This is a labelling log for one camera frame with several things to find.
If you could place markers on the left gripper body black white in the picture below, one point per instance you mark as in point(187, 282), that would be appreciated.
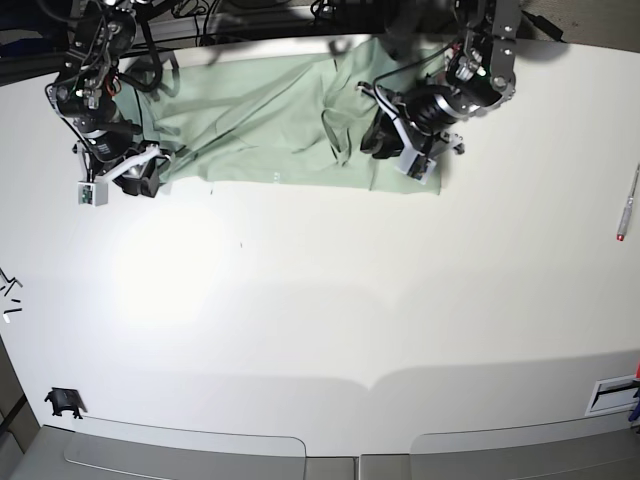
point(423, 115)

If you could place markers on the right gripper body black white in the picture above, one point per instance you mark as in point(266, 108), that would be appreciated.
point(105, 157)

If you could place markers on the light green T-shirt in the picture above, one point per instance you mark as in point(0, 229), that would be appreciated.
point(296, 120)

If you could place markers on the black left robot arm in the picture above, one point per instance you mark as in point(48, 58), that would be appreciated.
point(479, 76)

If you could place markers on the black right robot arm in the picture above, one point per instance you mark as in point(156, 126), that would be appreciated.
point(83, 94)

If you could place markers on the black hex key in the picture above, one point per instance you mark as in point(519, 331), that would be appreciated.
point(8, 283)

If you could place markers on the black and white bit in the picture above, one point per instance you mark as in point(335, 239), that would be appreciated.
point(7, 314)

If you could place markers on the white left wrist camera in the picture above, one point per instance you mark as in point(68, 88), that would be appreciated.
point(417, 167)

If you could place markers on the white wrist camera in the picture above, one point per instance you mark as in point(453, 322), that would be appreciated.
point(92, 194)
point(417, 167)

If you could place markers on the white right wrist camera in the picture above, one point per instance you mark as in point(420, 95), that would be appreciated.
point(92, 194)

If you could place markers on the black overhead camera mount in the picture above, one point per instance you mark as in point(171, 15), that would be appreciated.
point(404, 19)

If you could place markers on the clear handled screwdriver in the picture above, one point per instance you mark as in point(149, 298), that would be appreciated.
point(628, 208)

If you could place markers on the black clamp bracket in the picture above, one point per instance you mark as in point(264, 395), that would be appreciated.
point(65, 400)

